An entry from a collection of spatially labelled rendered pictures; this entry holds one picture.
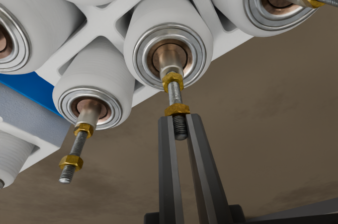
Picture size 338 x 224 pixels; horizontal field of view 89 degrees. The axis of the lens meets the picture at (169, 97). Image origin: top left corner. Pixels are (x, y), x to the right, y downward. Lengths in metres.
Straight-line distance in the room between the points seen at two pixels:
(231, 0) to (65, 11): 0.18
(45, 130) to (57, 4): 0.30
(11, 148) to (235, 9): 0.45
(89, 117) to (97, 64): 0.06
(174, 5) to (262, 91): 0.50
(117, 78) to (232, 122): 0.54
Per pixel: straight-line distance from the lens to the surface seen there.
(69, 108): 0.24
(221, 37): 0.26
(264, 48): 0.54
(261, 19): 0.19
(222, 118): 0.66
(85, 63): 0.24
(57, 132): 0.48
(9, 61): 0.23
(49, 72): 0.32
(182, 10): 0.17
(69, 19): 0.26
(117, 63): 0.25
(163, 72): 0.15
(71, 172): 0.19
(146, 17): 0.17
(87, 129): 0.21
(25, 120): 0.46
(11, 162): 0.46
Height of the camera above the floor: 0.41
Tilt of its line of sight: 49 degrees down
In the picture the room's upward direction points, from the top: 174 degrees clockwise
